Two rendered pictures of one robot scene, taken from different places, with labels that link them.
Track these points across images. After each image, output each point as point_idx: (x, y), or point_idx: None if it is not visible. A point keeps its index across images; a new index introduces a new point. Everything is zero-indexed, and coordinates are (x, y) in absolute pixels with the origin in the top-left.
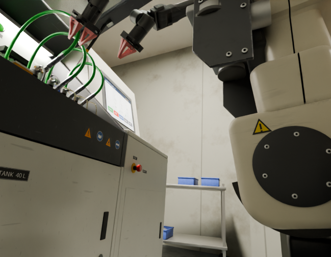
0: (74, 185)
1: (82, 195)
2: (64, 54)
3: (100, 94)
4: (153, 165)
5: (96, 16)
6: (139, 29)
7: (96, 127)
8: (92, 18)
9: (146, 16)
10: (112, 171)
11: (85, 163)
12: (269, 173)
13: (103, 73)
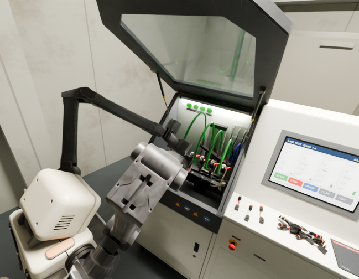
0: (173, 220)
1: (178, 226)
2: None
3: (265, 160)
4: (291, 267)
5: (171, 145)
6: None
7: (183, 203)
8: (171, 146)
9: None
10: (201, 229)
11: (178, 216)
12: None
13: (287, 133)
